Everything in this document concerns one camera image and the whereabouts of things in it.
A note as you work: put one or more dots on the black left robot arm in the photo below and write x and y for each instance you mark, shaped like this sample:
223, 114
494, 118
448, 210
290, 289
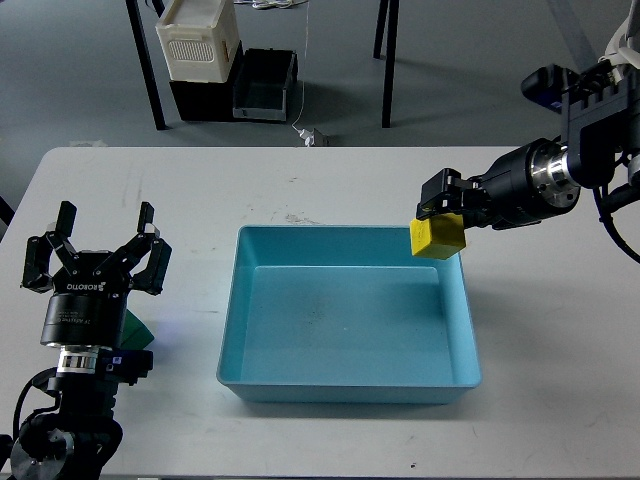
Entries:
63, 423

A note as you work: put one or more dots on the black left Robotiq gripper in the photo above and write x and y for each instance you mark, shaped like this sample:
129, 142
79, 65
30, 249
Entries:
88, 305

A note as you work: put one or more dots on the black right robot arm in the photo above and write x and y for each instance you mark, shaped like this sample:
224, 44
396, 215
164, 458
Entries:
597, 150

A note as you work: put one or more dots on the white office chair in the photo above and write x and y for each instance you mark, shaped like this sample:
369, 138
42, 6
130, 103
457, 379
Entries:
620, 35

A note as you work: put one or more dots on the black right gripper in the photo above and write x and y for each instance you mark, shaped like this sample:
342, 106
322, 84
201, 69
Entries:
521, 188

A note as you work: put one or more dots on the black storage box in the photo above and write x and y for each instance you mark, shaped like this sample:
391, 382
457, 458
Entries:
207, 102

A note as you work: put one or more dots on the black table leg left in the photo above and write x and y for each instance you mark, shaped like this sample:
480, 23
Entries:
135, 20

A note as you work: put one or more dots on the yellow wooden block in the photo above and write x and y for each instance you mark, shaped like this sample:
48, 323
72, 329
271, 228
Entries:
439, 237

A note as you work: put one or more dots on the light blue plastic tray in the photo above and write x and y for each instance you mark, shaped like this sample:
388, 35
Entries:
345, 314

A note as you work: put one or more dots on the green wooden block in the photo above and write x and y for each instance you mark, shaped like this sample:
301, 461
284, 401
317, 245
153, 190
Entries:
135, 334

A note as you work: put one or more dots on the dark open plastic bin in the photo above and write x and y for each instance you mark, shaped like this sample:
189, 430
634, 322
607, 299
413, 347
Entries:
263, 88

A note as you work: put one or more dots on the cream plastic crate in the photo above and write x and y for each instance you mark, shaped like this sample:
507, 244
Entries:
199, 39

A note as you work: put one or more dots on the black table leg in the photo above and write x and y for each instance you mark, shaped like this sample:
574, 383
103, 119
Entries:
384, 47
135, 20

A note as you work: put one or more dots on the white power adapter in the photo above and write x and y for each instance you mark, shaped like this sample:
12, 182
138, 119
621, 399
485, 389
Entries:
313, 138

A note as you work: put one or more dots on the black table leg right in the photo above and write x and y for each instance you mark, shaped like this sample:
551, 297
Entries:
384, 47

